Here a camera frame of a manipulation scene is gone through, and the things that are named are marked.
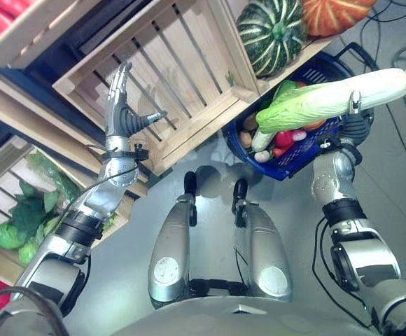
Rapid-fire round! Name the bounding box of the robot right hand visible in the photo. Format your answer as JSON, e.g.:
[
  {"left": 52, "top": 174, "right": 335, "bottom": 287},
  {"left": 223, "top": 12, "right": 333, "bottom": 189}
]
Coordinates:
[{"left": 339, "top": 90, "right": 370, "bottom": 142}]

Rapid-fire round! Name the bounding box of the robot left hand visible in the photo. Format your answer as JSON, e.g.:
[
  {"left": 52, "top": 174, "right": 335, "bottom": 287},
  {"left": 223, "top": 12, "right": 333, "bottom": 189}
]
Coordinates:
[{"left": 104, "top": 61, "right": 168, "bottom": 139}]

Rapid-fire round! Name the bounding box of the napa cabbage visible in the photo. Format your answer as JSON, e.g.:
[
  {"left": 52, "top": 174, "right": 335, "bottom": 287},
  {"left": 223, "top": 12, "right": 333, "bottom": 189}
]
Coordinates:
[{"left": 255, "top": 67, "right": 406, "bottom": 134}]

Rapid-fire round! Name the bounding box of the blue plastic shopping basket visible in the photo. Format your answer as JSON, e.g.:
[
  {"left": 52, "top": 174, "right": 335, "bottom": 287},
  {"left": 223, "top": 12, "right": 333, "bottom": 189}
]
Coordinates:
[{"left": 221, "top": 41, "right": 379, "bottom": 182}]

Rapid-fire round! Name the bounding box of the wooden crate with red vegetables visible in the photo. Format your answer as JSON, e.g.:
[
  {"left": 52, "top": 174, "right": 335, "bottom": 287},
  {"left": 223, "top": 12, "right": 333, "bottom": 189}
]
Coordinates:
[{"left": 0, "top": 0, "right": 103, "bottom": 70}]

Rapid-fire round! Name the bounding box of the orange fruit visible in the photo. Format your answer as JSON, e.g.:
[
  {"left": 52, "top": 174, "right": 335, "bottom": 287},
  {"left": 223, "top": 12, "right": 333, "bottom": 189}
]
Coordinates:
[{"left": 304, "top": 118, "right": 327, "bottom": 131}]

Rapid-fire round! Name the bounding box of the empty wooden slat crate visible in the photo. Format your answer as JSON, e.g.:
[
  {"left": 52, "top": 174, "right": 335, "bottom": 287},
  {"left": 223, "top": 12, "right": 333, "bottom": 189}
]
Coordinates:
[{"left": 52, "top": 0, "right": 260, "bottom": 177}]

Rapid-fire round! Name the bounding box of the orange striped pumpkin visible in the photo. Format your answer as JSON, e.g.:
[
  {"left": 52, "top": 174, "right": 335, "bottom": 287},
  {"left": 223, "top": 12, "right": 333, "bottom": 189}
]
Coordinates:
[{"left": 300, "top": 0, "right": 378, "bottom": 38}]

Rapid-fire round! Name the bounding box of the wooden crate with pumpkins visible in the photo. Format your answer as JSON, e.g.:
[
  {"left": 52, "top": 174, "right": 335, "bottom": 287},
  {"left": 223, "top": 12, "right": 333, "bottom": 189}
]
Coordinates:
[{"left": 220, "top": 0, "right": 337, "bottom": 96}]

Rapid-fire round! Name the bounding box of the green striped pumpkin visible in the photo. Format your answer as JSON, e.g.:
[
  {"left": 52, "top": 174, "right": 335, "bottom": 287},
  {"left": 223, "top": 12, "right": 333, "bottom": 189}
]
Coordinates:
[{"left": 236, "top": 0, "right": 308, "bottom": 78}]

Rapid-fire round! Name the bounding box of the dark green leafy vegetable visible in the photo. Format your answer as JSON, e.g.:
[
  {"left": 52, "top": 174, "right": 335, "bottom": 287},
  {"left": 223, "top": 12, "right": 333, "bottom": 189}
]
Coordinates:
[{"left": 8, "top": 152, "right": 117, "bottom": 246}]

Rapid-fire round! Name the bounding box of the wooden crate with leafy greens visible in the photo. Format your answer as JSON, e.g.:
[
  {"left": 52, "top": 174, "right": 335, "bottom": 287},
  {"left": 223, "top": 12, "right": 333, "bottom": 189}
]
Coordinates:
[{"left": 0, "top": 135, "right": 138, "bottom": 285}]

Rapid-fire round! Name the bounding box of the round green cabbage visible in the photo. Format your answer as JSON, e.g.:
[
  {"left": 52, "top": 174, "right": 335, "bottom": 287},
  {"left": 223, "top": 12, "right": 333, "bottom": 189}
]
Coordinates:
[{"left": 0, "top": 221, "right": 29, "bottom": 251}]

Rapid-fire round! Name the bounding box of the robot silver torso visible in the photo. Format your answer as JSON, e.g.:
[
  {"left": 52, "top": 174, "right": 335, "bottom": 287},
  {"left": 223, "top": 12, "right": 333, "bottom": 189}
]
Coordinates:
[{"left": 111, "top": 296, "right": 379, "bottom": 336}]

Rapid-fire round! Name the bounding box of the black floor cable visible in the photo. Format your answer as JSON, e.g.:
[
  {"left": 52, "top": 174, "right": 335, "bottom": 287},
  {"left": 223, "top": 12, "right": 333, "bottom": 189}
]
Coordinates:
[{"left": 359, "top": 0, "right": 406, "bottom": 281}]

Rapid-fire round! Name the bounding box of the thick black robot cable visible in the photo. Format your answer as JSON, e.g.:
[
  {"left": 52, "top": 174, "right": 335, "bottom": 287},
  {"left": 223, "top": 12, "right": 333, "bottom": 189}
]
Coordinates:
[{"left": 0, "top": 286, "right": 71, "bottom": 336}]

